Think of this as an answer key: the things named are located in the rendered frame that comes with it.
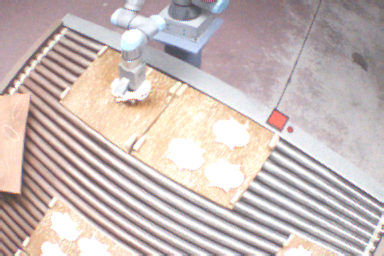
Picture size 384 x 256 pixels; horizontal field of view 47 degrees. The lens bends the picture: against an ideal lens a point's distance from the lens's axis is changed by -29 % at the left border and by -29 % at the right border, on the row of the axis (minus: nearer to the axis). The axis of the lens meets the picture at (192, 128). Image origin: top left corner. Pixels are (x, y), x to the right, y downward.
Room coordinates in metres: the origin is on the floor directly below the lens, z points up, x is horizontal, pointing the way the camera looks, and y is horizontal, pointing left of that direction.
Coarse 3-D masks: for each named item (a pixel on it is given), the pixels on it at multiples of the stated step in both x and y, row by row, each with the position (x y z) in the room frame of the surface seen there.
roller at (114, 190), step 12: (36, 132) 1.15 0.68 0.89; (48, 132) 1.14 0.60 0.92; (60, 144) 1.09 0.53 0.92; (72, 156) 1.04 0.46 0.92; (84, 168) 0.99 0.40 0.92; (96, 180) 0.95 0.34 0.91; (108, 180) 0.96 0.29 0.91; (120, 192) 0.91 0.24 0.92; (132, 204) 0.87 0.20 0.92; (156, 216) 0.82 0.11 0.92; (168, 228) 0.78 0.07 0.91; (180, 228) 0.78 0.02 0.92; (192, 240) 0.73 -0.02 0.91; (204, 240) 0.73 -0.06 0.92; (216, 252) 0.67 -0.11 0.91; (228, 252) 0.67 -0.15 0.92
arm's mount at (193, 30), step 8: (160, 16) 1.73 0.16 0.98; (168, 16) 1.73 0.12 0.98; (200, 16) 1.74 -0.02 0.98; (208, 16) 1.75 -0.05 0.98; (168, 24) 1.71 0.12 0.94; (176, 24) 1.70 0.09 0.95; (184, 24) 1.68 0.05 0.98; (192, 24) 1.67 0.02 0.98; (200, 24) 1.68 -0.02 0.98; (208, 24) 1.76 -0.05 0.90; (168, 32) 1.71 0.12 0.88; (176, 32) 1.69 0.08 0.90; (184, 32) 1.68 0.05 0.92; (192, 32) 1.66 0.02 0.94; (200, 32) 1.68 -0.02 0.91; (192, 40) 1.66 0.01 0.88
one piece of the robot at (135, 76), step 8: (120, 64) 1.30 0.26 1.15; (144, 64) 1.30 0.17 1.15; (120, 72) 1.29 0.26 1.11; (128, 72) 1.27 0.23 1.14; (136, 72) 1.26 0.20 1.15; (144, 72) 1.30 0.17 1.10; (120, 80) 1.27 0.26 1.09; (128, 80) 1.27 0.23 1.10; (136, 80) 1.26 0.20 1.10; (144, 80) 1.29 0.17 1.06; (120, 88) 1.24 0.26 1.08; (128, 88) 1.25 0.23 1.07; (136, 88) 1.26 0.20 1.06
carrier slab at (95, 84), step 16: (96, 64) 1.48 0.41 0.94; (112, 64) 1.48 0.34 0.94; (80, 80) 1.40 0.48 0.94; (96, 80) 1.39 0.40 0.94; (112, 80) 1.39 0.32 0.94; (160, 80) 1.39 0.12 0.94; (80, 96) 1.31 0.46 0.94; (96, 96) 1.31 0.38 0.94; (112, 96) 1.31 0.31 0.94; (160, 96) 1.31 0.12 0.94; (80, 112) 1.23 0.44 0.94; (96, 112) 1.23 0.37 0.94; (112, 112) 1.24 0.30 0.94; (128, 112) 1.24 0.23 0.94; (144, 112) 1.24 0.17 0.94; (160, 112) 1.24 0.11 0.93; (96, 128) 1.16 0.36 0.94; (112, 128) 1.17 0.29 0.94; (128, 128) 1.17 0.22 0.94; (144, 128) 1.17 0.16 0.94
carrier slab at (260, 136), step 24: (192, 96) 1.32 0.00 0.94; (168, 120) 1.21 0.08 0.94; (192, 120) 1.21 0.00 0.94; (216, 120) 1.22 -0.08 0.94; (240, 120) 1.22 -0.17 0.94; (144, 144) 1.11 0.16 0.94; (168, 144) 1.11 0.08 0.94; (216, 144) 1.12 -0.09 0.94; (264, 144) 1.13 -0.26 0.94; (168, 168) 1.02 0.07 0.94; (240, 168) 1.03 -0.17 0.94; (216, 192) 0.93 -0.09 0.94
